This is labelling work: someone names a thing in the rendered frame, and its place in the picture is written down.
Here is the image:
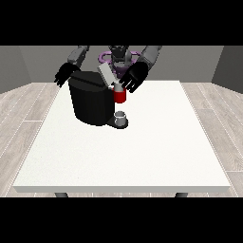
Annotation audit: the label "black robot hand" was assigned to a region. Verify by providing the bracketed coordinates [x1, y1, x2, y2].
[119, 61, 150, 94]
[53, 62, 81, 88]

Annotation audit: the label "small grey coffee pod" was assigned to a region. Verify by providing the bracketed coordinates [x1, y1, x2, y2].
[112, 80, 123, 91]

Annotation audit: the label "red pod holder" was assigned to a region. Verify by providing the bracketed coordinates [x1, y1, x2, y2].
[113, 87, 127, 104]

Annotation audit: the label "pale grey machine lid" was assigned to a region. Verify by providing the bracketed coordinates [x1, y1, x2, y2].
[97, 62, 118, 88]

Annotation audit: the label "black coffee machine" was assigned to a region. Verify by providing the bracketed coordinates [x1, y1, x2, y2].
[67, 69, 130, 130]

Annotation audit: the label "grey robot trunk purple rings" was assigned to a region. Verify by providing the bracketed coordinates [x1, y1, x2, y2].
[98, 46, 140, 78]

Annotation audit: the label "small grey cup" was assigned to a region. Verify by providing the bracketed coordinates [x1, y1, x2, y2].
[114, 110, 128, 127]

